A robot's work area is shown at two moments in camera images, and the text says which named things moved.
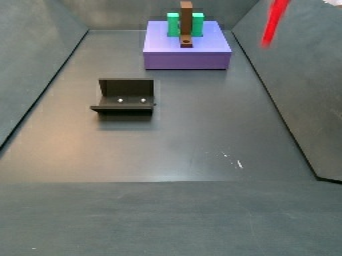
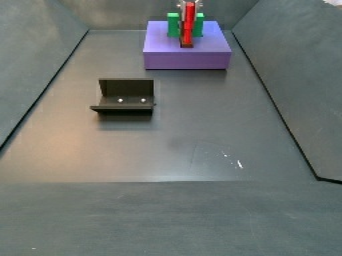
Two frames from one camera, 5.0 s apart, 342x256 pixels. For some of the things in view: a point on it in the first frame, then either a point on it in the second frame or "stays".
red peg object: [277, 10] → [189, 8]
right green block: [197, 24] stays
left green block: [172, 24] stays
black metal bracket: [125, 96] stays
